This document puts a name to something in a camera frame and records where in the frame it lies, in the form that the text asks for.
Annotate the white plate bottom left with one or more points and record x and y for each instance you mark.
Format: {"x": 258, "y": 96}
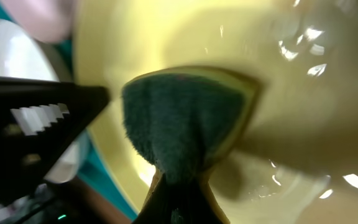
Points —
{"x": 23, "y": 57}

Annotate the white plate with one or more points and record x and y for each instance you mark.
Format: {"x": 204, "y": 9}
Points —
{"x": 49, "y": 21}
{"x": 23, "y": 57}

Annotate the white plate top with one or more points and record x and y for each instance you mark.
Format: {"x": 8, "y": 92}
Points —
{"x": 49, "y": 21}

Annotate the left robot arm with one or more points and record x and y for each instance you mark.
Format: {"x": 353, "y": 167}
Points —
{"x": 49, "y": 203}

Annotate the green yellow sponge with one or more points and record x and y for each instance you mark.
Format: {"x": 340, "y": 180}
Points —
{"x": 184, "y": 120}

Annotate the yellow-green rimmed plate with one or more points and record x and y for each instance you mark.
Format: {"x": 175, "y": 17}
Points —
{"x": 297, "y": 161}

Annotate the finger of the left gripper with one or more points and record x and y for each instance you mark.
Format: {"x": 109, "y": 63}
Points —
{"x": 38, "y": 122}

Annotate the teal plastic tray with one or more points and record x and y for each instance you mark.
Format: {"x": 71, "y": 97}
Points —
{"x": 92, "y": 172}

